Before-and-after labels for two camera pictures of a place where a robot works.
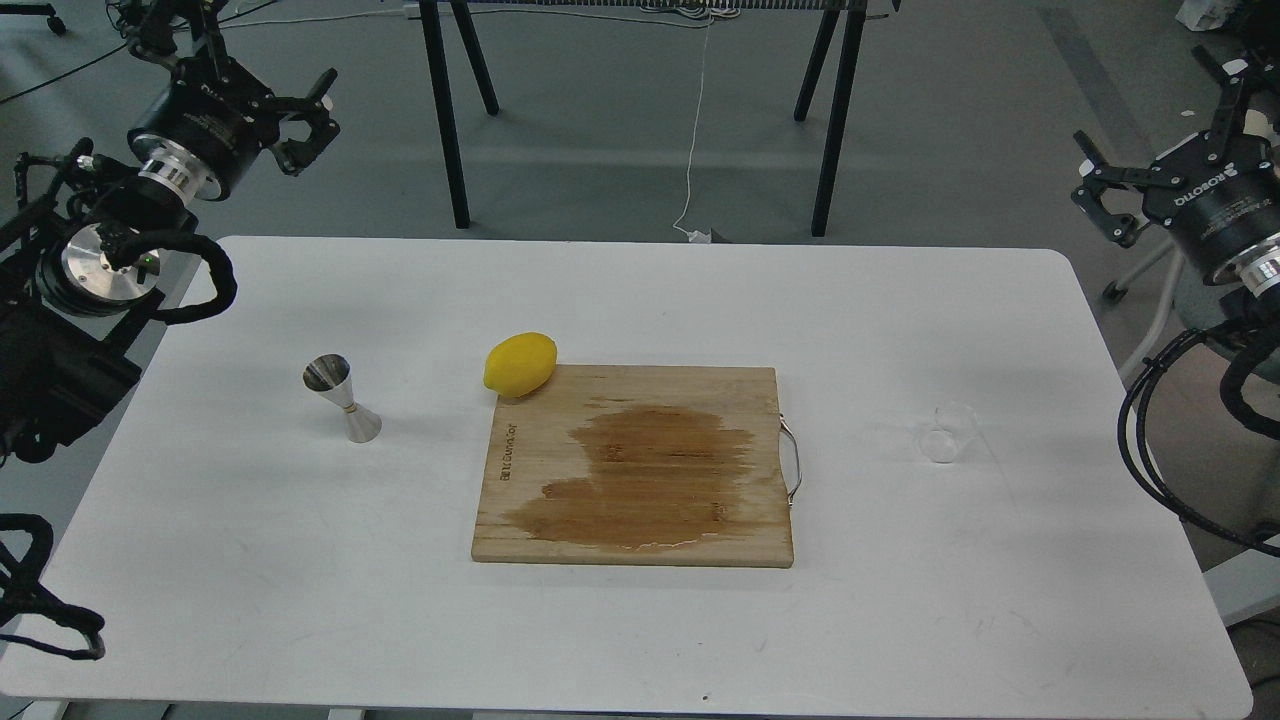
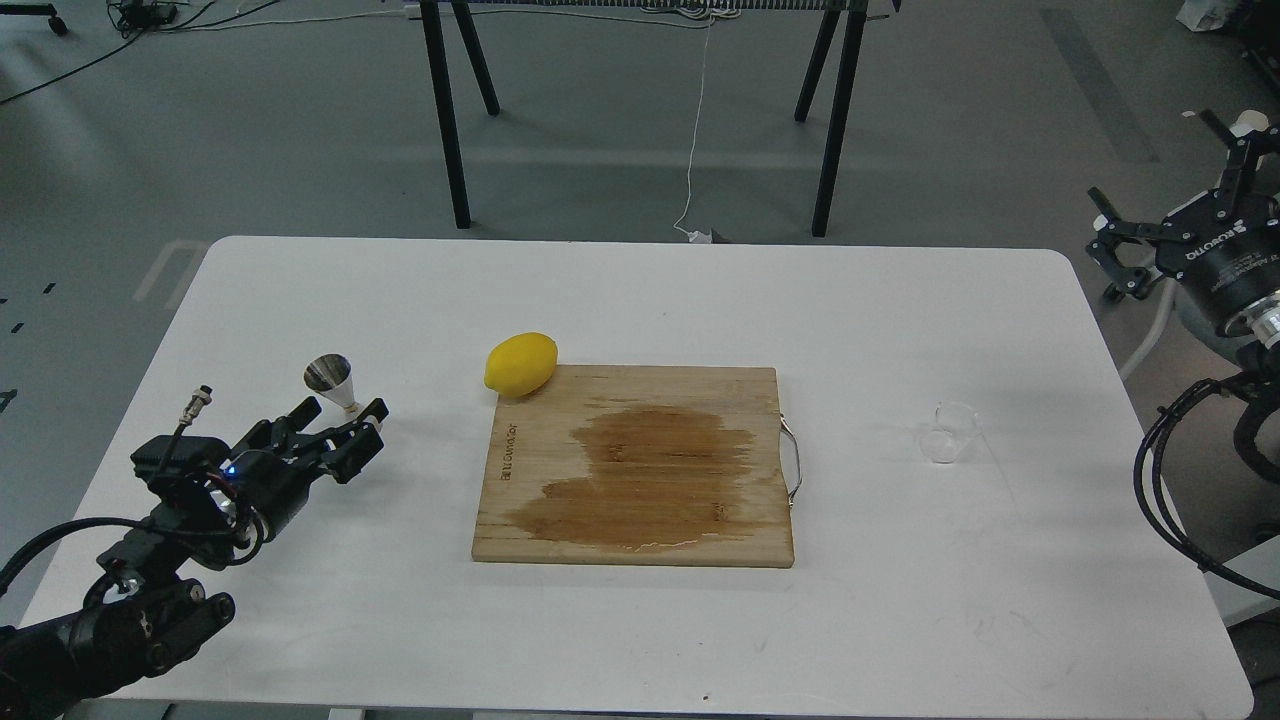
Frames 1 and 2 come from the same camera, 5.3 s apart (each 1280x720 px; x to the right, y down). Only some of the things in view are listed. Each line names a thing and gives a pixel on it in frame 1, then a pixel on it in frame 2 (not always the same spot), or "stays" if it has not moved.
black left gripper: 205,129 → 271,467
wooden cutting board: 637,465 stays
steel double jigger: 330,374 stays
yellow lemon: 518,364 stays
